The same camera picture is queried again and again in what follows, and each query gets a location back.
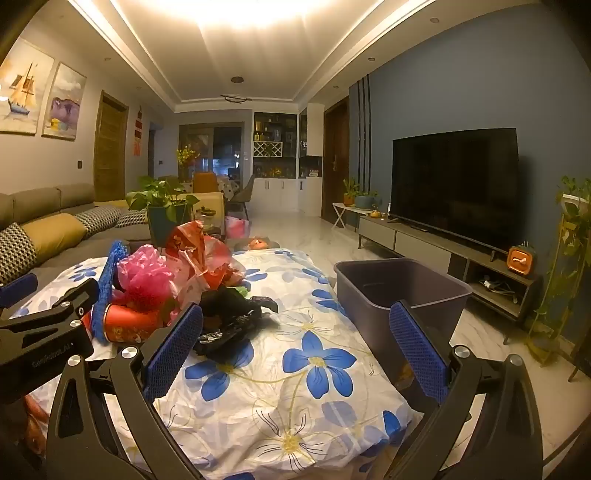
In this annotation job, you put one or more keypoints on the sailing ship painting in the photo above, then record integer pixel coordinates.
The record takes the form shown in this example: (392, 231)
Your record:
(25, 87)

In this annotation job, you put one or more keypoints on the grey TV cabinet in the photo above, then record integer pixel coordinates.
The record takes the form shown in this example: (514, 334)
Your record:
(415, 242)

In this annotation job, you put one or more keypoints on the black plastic bag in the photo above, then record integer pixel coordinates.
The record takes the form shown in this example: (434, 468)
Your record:
(231, 309)

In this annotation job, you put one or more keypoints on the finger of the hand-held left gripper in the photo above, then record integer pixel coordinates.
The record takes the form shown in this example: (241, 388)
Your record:
(55, 309)
(18, 290)

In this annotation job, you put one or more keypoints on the blue floral blanket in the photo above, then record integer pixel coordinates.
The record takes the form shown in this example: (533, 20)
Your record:
(281, 318)

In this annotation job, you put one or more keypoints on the light wooden door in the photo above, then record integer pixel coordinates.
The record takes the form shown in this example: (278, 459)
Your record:
(111, 147)

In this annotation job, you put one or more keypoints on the yellow flowers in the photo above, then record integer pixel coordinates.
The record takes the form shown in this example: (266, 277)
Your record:
(187, 156)

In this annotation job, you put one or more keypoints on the purple painting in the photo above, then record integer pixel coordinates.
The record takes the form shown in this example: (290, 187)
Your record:
(64, 101)

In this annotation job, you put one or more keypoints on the orange chair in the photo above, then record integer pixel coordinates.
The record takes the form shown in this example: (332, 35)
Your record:
(204, 182)

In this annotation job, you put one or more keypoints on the plant in blue-grey pot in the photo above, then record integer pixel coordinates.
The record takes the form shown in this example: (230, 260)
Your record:
(367, 201)

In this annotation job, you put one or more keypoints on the black television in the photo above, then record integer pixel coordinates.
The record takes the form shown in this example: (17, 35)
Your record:
(452, 184)

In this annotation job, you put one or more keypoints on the plant in orange pot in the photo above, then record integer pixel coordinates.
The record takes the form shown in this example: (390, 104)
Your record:
(350, 196)

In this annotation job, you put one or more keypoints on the blue foam net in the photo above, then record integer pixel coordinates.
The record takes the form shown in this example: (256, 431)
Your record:
(108, 277)

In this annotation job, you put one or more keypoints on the glass teapot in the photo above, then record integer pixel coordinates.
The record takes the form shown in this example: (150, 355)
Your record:
(206, 218)

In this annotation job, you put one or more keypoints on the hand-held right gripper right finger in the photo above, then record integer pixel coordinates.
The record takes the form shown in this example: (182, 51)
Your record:
(418, 350)

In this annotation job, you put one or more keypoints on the pink plastic bag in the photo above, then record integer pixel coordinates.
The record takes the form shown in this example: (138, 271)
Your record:
(143, 277)

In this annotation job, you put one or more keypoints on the grey sofa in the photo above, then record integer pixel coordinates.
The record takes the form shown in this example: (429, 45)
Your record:
(46, 198)

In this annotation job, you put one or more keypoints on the red paper cup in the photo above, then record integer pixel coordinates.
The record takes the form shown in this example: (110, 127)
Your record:
(129, 325)

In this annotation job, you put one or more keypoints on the red wall hanging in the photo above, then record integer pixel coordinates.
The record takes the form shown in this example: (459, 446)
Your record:
(138, 134)

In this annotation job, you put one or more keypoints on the potted plant in teal pot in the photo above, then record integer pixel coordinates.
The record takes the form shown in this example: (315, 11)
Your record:
(164, 221)

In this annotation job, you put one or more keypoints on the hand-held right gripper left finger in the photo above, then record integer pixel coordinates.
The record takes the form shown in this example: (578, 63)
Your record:
(173, 350)

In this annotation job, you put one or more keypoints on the dark wooden door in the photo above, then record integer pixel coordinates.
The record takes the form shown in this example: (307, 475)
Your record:
(336, 161)

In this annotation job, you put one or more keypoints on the small orange teapot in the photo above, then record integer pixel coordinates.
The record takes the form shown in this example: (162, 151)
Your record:
(376, 213)

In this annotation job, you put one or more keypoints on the orange retro box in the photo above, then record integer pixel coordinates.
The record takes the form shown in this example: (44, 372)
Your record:
(521, 261)

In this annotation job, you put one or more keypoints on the red plastic bag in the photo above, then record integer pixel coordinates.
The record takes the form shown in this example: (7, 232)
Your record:
(203, 258)

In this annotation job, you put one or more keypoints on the yellow sofa section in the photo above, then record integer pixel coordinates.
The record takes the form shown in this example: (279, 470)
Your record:
(210, 203)

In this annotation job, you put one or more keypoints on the dark coffee table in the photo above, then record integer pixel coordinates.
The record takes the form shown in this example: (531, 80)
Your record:
(240, 244)

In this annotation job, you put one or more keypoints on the ceiling lamp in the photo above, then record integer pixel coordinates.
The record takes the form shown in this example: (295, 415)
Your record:
(235, 98)

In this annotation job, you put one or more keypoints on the orange figurine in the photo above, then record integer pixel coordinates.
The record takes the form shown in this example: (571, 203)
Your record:
(257, 243)

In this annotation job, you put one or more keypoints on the grey chair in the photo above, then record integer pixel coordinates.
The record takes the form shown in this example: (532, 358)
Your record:
(242, 196)

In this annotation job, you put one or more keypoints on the white display cabinet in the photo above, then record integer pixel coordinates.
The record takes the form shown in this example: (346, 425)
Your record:
(277, 194)

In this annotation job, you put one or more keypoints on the white folding table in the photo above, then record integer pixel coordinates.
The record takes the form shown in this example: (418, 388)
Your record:
(353, 211)

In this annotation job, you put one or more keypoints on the purple plastic bin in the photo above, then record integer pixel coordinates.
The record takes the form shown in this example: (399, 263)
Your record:
(369, 295)

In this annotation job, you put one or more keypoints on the gold plant stand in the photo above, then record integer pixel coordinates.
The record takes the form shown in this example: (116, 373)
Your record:
(554, 286)

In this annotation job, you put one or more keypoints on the black white patterned pillow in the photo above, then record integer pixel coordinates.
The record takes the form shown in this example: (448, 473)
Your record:
(99, 219)
(131, 218)

